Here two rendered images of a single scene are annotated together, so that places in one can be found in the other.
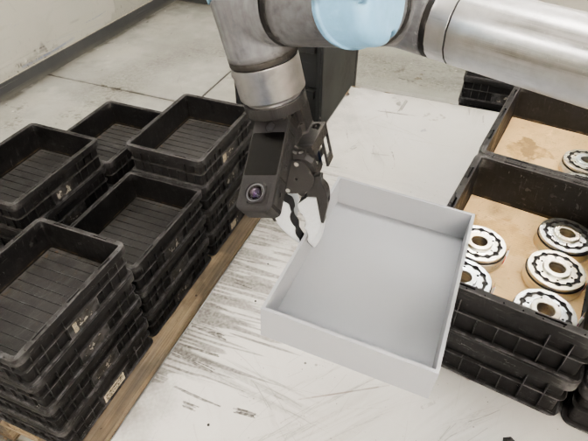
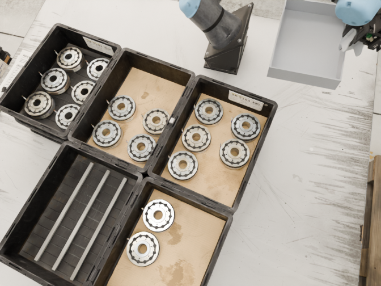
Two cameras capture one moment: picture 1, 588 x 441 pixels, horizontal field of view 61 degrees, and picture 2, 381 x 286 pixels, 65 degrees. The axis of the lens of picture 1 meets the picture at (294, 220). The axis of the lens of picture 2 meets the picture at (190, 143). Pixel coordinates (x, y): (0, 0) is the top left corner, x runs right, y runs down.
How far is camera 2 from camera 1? 1.16 m
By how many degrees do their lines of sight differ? 69
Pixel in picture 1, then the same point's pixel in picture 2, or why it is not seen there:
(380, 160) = not seen: outside the picture
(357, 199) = (325, 83)
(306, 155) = not seen: hidden behind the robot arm
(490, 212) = (219, 193)
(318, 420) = (295, 93)
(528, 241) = (201, 168)
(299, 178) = not seen: hidden behind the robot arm
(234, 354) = (341, 117)
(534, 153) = (173, 272)
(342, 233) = (326, 68)
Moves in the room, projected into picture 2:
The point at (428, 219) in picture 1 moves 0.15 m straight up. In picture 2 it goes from (287, 75) to (303, 41)
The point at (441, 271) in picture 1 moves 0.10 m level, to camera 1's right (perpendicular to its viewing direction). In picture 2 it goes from (278, 55) to (246, 59)
